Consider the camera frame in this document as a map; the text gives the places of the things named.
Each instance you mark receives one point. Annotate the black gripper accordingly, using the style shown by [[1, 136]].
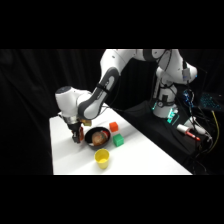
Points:
[[75, 126]]

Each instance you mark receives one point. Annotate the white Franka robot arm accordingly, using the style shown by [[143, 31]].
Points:
[[100, 93]]

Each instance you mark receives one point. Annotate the yellow plastic cup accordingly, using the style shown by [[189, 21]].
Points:
[[101, 158]]

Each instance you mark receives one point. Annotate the black round bowl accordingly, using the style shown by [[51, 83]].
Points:
[[88, 138]]

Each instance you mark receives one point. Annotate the brown plush with santa hat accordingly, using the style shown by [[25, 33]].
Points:
[[99, 138]]

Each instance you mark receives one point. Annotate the orange cube block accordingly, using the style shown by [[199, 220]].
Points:
[[113, 127]]

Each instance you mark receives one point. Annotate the green cube block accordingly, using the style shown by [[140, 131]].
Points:
[[118, 140]]

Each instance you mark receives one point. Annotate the black curtain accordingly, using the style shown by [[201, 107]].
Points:
[[30, 100]]

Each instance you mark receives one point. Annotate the black robot stand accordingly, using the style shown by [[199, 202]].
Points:
[[156, 133]]

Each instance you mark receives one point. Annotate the green-lit control box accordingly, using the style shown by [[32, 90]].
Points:
[[172, 116]]

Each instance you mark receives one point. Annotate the white cylinder with red tip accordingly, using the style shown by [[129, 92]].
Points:
[[186, 130]]

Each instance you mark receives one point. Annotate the blue circuit board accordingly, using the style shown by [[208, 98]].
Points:
[[188, 98]]

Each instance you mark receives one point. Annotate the blue-lit keyboard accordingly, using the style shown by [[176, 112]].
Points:
[[211, 100]]

